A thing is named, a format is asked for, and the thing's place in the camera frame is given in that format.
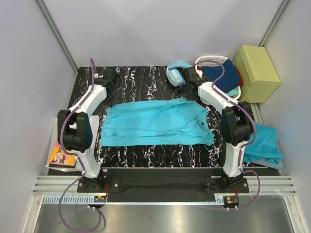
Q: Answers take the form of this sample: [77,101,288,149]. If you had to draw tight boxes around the turquoise t-shirt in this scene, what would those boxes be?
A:
[101,98,214,147]

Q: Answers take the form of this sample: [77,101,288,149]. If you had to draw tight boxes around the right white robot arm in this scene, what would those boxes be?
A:
[182,67,256,193]

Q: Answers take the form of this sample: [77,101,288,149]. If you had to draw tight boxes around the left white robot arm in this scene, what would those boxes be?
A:
[57,69,120,192]

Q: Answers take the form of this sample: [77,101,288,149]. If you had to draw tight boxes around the pile of teal t-shirts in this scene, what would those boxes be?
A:
[243,122,284,170]

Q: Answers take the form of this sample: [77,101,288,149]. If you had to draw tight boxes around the light blue headphones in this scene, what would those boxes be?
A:
[166,62,192,87]

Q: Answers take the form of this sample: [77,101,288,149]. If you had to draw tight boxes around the white plastic laundry basket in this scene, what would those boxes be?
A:
[195,55,243,100]

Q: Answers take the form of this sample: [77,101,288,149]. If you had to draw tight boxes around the navy blue folded t-shirt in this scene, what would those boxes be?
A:
[202,59,241,94]

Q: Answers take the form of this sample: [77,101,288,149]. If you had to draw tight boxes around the teal folded t-shirt in basket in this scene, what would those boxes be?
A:
[226,87,240,98]

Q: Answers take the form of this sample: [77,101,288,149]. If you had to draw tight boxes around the white paper sheets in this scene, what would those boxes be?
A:
[45,115,100,172]

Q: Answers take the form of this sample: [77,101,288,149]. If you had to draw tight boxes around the yellow-green storage box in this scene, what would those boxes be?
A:
[234,45,281,103]

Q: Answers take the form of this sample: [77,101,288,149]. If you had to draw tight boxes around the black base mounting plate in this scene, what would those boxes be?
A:
[77,168,249,203]

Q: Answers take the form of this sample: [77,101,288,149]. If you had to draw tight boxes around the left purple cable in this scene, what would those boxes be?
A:
[59,57,106,230]

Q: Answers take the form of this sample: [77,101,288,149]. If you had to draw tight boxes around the aluminium rail frame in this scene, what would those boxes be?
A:
[22,175,309,233]

